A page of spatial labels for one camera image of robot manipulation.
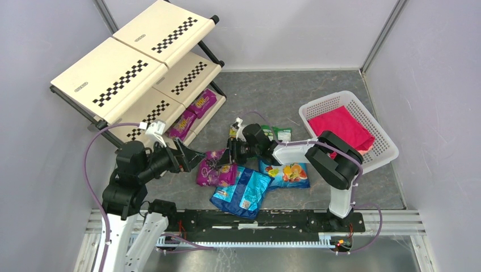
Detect purple grape candy bag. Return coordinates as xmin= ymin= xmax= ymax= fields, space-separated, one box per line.
xmin=196 ymin=149 xmax=238 ymax=187
xmin=167 ymin=110 xmax=197 ymax=140

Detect light blue Slendy bag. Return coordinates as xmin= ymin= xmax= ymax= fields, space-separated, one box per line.
xmin=210 ymin=166 xmax=273 ymax=220

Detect dark blue fruit candy bag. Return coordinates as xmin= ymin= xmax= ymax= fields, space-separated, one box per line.
xmin=259 ymin=160 xmax=310 ymax=191

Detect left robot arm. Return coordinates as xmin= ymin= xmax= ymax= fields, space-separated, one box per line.
xmin=94 ymin=139 xmax=206 ymax=271

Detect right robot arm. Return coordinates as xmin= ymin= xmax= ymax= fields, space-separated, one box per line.
xmin=216 ymin=121 xmax=363 ymax=219

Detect small green white candy bag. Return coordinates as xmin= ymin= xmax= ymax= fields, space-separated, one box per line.
xmin=261 ymin=125 xmax=292 ymax=142

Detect purple candy bag on shelf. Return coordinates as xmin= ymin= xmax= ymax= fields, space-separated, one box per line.
xmin=187 ymin=88 xmax=217 ymax=119

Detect cream tiered shelf rack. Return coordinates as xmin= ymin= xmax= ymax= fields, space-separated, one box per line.
xmin=50 ymin=1 xmax=224 ymax=146

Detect red cloth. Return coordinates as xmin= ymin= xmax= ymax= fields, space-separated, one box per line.
xmin=308 ymin=106 xmax=375 ymax=155

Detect white plastic basket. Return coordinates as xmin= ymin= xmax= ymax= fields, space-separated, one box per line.
xmin=298 ymin=90 xmax=399 ymax=173

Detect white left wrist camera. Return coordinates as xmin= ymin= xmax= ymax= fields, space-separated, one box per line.
xmin=145 ymin=120 xmax=167 ymax=147

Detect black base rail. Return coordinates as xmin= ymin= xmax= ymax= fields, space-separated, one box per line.
xmin=167 ymin=210 xmax=366 ymax=242

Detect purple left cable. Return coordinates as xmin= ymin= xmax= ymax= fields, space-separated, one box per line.
xmin=83 ymin=122 xmax=148 ymax=272

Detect purple cable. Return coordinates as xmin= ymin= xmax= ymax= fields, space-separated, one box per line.
xmin=83 ymin=122 xmax=148 ymax=272
xmin=238 ymin=110 xmax=383 ymax=256

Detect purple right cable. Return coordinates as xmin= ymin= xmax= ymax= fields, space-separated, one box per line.
xmin=238 ymin=110 xmax=383 ymax=256

